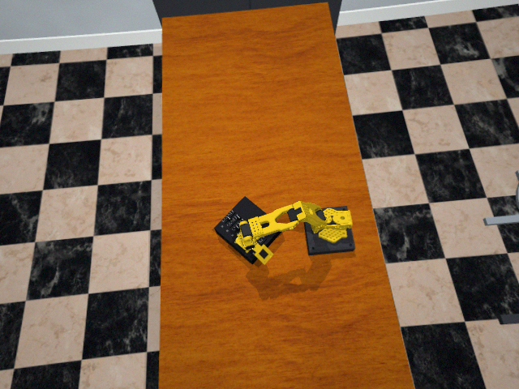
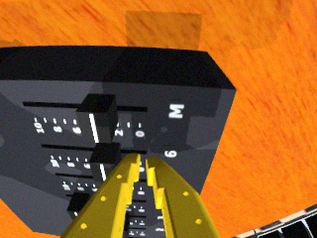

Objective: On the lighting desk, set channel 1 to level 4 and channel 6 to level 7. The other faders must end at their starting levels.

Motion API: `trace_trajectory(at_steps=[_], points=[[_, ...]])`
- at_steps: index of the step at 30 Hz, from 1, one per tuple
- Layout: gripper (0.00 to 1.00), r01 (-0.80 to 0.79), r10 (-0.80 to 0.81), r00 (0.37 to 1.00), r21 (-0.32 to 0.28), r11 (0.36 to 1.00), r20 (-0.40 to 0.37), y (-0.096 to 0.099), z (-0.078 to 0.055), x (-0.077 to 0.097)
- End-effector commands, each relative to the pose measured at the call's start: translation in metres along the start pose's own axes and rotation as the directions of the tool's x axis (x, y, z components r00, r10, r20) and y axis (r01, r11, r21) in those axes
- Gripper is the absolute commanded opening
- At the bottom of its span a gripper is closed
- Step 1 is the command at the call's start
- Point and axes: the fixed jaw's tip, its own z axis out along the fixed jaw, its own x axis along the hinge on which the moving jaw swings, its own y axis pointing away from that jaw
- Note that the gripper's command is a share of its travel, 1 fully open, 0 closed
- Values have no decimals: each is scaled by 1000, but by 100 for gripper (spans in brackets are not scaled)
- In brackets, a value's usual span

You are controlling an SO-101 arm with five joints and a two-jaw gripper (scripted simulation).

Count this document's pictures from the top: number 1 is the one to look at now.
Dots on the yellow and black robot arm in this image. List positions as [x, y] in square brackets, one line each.
[306, 212]

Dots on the black lighting desk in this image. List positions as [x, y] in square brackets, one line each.
[229, 228]

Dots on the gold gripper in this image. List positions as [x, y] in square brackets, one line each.
[262, 252]

